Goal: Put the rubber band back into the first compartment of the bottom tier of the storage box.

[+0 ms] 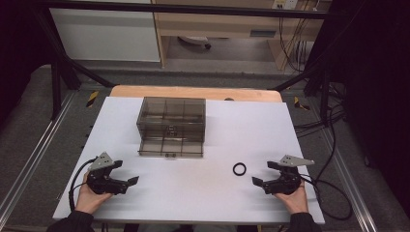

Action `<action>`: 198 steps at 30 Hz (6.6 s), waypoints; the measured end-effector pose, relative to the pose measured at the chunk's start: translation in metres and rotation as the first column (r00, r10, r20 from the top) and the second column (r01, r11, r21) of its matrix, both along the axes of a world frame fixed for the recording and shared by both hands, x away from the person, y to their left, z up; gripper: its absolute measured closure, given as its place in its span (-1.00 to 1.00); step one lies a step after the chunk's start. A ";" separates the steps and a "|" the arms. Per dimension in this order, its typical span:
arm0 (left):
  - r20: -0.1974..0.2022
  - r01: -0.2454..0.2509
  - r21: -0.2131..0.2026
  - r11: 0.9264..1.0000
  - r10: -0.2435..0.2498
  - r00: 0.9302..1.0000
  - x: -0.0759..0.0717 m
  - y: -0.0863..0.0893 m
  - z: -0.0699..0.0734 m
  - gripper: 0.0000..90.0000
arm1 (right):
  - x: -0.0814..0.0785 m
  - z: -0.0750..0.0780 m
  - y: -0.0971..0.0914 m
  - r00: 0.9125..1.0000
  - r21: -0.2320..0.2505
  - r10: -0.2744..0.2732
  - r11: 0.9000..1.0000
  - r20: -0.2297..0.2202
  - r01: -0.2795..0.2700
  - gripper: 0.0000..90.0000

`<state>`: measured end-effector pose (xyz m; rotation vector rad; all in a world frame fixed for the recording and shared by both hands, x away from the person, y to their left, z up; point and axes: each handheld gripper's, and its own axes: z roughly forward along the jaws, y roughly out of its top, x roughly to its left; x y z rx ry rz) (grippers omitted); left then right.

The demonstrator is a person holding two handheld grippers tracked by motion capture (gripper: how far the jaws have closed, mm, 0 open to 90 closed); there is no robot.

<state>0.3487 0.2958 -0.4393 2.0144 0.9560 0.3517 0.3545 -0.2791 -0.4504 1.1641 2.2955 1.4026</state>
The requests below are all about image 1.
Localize smoky transparent plastic drawer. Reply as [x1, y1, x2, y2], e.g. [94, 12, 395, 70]
[137, 136, 205, 160]

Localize black curtain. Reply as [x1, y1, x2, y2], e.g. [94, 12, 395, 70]
[317, 0, 410, 220]
[0, 0, 52, 128]

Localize person's right hand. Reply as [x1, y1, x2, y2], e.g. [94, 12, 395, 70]
[274, 180, 309, 216]

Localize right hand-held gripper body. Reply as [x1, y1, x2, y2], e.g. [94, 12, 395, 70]
[263, 155, 315, 195]

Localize hanging black cables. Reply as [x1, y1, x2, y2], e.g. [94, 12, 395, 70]
[278, 14, 313, 73]

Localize white wall socket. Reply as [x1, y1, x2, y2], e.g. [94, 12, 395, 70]
[272, 0, 300, 11]

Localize person's left hand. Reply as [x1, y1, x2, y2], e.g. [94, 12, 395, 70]
[74, 171, 114, 216]

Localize smoky transparent drawer cabinet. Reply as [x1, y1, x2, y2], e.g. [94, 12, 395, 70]
[135, 96, 207, 145]

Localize white cabinet panel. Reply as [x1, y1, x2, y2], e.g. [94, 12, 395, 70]
[48, 7, 161, 63]

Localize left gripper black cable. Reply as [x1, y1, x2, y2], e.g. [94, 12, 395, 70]
[68, 157, 99, 213]

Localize black floor cables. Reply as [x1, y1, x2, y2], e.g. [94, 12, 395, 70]
[293, 80, 348, 182]

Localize office chair base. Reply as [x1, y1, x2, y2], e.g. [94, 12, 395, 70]
[176, 35, 213, 50]

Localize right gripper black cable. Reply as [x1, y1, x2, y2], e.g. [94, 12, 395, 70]
[299, 173, 354, 222]

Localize black rubber ring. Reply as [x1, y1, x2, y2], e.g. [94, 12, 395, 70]
[232, 161, 248, 177]

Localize black metal frame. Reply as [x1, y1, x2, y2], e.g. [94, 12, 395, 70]
[31, 0, 343, 121]

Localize aluminium floor rail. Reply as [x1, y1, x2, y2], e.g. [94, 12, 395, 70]
[0, 91, 77, 224]
[321, 128, 379, 232]

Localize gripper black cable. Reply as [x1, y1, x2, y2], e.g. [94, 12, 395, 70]
[299, 173, 354, 222]
[68, 157, 99, 213]

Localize white foam board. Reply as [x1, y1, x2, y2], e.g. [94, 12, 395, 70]
[52, 96, 326, 225]

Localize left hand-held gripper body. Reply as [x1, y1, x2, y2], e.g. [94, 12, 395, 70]
[86, 152, 130, 196]

